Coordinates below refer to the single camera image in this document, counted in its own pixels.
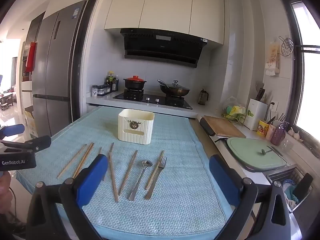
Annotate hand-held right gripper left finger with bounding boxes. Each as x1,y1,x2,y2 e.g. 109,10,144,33
26,154,108,240

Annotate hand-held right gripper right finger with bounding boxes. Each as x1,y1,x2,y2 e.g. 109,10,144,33
209,154,293,240

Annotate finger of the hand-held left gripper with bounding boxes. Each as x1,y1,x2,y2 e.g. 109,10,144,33
0,124,26,138
0,135,52,153

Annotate metal spoon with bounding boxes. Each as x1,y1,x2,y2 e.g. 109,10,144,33
128,159,153,201

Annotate metal fork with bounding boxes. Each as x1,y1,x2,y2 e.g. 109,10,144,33
145,156,167,200

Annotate cream ribbed utensil holder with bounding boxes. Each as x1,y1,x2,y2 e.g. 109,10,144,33
118,109,155,145

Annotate person's left hand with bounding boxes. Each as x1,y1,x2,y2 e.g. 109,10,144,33
0,172,12,214

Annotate cardboard box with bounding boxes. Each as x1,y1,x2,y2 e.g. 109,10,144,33
23,105,38,138

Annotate wooden furniture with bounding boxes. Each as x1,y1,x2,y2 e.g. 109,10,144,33
0,92,14,111

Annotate green cutting board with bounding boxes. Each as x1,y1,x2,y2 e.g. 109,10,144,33
226,137,288,173

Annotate light blue woven mat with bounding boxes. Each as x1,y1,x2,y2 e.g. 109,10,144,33
16,106,234,240

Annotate wooden cutting board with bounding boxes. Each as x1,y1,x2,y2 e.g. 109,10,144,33
203,115,247,139

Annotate kitchen knife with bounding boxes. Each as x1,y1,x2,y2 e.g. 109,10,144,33
266,145,291,166

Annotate yellow printed cup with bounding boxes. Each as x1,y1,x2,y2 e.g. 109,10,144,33
257,120,270,137

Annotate grey refrigerator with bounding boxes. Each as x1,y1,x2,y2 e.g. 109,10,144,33
32,0,87,137

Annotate pink cup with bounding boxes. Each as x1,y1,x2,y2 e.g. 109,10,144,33
265,123,277,141

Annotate plastic bag with sponges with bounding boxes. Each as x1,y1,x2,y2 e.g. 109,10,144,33
222,96,248,126

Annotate kitchen sink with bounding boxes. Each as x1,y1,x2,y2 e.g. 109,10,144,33
266,164,313,213

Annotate white knife block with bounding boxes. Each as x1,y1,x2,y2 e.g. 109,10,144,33
243,98,268,131

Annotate purple bottle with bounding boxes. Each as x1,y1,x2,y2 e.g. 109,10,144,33
271,121,290,146

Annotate red hanging cloth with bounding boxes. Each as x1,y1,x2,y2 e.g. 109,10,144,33
25,42,38,73

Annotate dark glass kettle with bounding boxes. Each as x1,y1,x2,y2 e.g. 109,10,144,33
198,88,209,106

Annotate garlic bulbs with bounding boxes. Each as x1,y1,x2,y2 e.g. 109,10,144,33
287,127,301,141

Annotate oil bottle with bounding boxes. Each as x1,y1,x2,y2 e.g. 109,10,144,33
105,71,114,91

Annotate black gas stove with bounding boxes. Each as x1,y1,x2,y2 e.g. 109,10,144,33
113,89,193,110

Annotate wok with glass lid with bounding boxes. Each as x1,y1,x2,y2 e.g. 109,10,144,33
157,80,191,98

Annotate black pot with red lid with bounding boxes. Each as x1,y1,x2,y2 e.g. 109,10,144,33
123,75,147,91

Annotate hanging printed cloth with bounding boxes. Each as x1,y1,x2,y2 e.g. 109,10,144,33
265,41,281,76

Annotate black range hood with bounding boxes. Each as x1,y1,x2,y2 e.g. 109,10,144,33
120,28,208,68

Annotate metal steamer rack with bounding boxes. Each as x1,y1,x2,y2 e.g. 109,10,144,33
278,36,295,61

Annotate window frame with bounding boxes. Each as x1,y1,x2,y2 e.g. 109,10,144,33
279,0,320,135

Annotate white wall cabinets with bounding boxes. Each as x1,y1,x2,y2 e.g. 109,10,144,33
104,0,225,46

